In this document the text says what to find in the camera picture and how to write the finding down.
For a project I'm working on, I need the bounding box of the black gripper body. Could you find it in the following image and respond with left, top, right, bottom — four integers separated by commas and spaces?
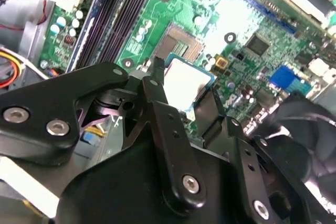
55, 140, 254, 224

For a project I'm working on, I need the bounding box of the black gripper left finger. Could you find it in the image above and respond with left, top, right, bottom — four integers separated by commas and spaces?
0, 56, 207, 209

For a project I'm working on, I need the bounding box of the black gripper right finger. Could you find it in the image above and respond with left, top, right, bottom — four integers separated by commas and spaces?
194, 87, 314, 224

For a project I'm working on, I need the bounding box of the silver CPU with green edge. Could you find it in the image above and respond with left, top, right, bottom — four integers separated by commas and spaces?
164, 52, 218, 112

